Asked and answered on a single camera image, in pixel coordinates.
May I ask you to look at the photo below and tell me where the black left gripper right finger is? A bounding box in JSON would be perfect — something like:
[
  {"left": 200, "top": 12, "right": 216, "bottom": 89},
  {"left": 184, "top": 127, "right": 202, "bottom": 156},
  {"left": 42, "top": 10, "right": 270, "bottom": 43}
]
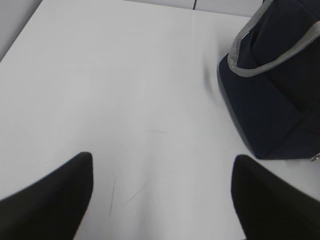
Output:
[{"left": 231, "top": 155, "right": 320, "bottom": 240}]

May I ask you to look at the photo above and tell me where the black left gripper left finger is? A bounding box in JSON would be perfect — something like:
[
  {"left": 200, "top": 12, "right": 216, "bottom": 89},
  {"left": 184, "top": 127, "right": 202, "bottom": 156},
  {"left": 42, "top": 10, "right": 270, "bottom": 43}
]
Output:
[{"left": 0, "top": 152, "right": 94, "bottom": 240}]

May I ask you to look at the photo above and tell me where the navy blue lunch bag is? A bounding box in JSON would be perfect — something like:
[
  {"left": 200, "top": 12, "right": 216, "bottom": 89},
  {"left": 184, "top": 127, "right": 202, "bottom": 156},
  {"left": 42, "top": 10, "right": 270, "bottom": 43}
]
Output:
[{"left": 219, "top": 0, "right": 320, "bottom": 160}]

